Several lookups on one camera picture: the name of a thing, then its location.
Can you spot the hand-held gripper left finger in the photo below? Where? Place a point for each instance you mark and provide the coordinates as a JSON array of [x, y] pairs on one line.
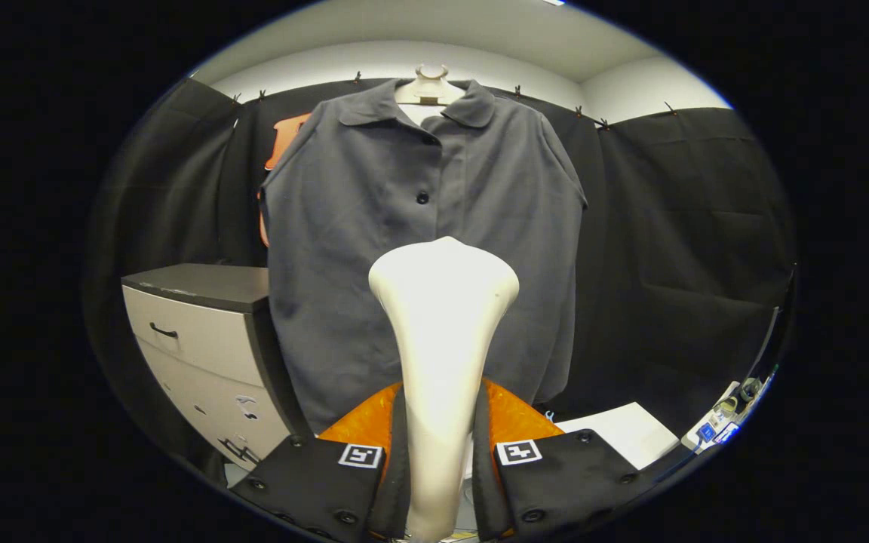
[[399, 490]]

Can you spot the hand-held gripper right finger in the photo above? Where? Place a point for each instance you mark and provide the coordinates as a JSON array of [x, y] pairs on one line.
[[483, 490]]

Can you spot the white garment steamer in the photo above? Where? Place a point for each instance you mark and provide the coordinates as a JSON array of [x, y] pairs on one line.
[[442, 317]]

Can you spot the grey button shirt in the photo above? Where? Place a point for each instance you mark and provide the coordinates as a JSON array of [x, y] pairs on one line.
[[351, 226]]

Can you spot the white clothes hanger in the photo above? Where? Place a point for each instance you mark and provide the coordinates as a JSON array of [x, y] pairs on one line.
[[429, 90]]

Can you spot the grey drawer cabinet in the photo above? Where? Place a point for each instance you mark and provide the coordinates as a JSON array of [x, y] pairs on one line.
[[208, 354]]

